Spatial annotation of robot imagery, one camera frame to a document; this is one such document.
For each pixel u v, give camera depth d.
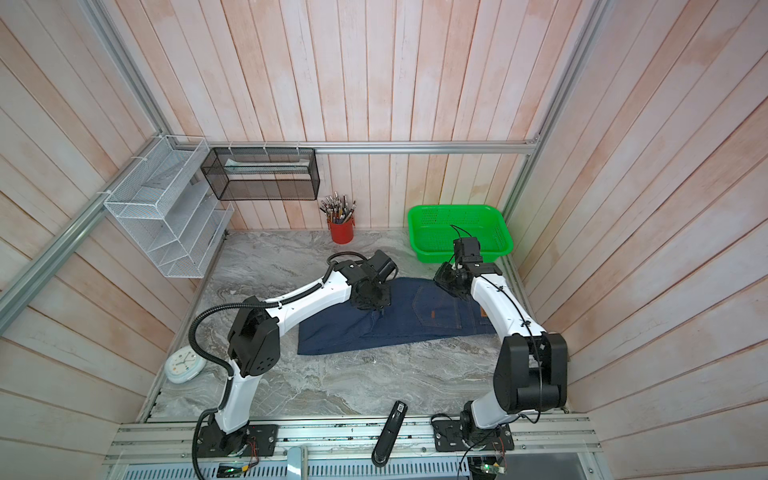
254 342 0.51
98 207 0.67
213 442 0.63
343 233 1.14
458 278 0.65
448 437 0.73
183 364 0.84
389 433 0.73
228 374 0.55
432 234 1.18
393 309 1.01
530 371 0.43
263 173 1.04
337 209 1.04
